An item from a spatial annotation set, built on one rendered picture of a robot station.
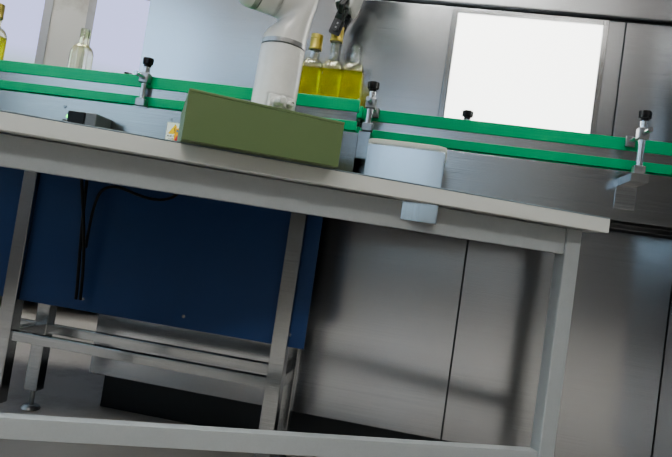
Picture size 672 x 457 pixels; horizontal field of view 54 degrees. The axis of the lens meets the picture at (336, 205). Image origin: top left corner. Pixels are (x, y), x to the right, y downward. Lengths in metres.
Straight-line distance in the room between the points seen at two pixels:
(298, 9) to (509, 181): 0.68
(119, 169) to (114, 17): 3.54
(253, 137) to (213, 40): 0.90
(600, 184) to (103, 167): 1.15
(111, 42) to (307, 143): 3.59
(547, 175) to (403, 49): 0.57
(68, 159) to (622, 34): 1.49
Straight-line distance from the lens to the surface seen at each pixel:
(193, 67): 2.13
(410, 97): 1.94
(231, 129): 1.27
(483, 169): 1.72
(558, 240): 1.62
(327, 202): 1.39
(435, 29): 2.00
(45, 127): 1.31
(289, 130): 1.29
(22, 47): 4.84
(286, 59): 1.41
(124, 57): 4.78
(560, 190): 1.74
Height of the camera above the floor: 0.61
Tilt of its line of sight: 3 degrees up
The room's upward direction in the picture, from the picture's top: 8 degrees clockwise
